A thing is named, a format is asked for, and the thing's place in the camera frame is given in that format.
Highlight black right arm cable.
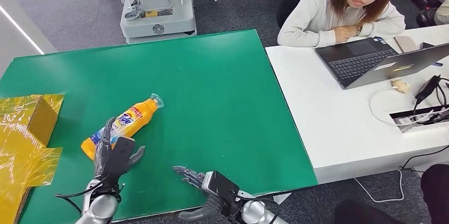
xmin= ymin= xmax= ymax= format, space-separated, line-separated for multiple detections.
xmin=245 ymin=195 xmax=281 ymax=220

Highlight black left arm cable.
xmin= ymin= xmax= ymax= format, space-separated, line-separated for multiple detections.
xmin=55 ymin=179 xmax=106 ymax=214

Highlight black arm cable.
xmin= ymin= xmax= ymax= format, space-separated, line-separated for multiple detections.
xmin=55 ymin=179 xmax=106 ymax=214
xmin=245 ymin=195 xmax=281 ymax=220

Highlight person's hand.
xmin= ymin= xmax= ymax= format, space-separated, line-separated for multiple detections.
xmin=333 ymin=24 xmax=358 ymax=44

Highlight dark grey open laptop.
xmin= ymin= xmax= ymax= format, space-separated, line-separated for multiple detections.
xmin=315 ymin=36 xmax=449 ymax=91

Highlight white floor cable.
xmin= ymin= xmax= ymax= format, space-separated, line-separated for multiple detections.
xmin=353 ymin=168 xmax=406 ymax=204

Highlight white paper scrap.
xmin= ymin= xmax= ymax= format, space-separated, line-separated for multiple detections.
xmin=272 ymin=192 xmax=292 ymax=205

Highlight black hanging desk cable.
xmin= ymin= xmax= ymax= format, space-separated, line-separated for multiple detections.
xmin=401 ymin=145 xmax=449 ymax=171

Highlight small beige charger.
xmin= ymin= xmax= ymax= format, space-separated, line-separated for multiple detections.
xmin=390 ymin=78 xmax=410 ymax=94

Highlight white desk cable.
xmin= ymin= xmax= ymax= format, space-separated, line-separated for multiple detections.
xmin=367 ymin=86 xmax=439 ymax=127

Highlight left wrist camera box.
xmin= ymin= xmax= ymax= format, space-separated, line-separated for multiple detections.
xmin=103 ymin=136 xmax=137 ymax=182

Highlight green table mat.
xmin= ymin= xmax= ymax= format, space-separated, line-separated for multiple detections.
xmin=0 ymin=29 xmax=319 ymax=224

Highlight yellow-taped cardboard box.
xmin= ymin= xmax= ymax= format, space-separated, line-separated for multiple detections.
xmin=0 ymin=93 xmax=65 ymax=224

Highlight desk socket tray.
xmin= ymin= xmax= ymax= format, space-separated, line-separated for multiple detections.
xmin=389 ymin=104 xmax=449 ymax=135

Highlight black rounded object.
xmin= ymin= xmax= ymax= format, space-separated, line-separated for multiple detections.
xmin=332 ymin=199 xmax=405 ymax=224
xmin=420 ymin=164 xmax=449 ymax=224

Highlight person at desk edge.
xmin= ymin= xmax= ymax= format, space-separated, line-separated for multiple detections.
xmin=434 ymin=0 xmax=449 ymax=26

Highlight black power adapter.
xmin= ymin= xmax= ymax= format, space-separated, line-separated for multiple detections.
xmin=414 ymin=74 xmax=442 ymax=105

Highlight beige notebook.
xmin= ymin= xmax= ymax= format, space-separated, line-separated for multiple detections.
xmin=393 ymin=35 xmax=420 ymax=55

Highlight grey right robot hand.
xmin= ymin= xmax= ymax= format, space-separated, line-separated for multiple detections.
xmin=173 ymin=165 xmax=226 ymax=223

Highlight orange detergent bottle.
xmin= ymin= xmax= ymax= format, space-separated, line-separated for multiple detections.
xmin=80 ymin=93 xmax=165 ymax=162

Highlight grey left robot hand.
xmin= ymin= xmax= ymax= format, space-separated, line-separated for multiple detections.
xmin=93 ymin=117 xmax=146 ymax=183

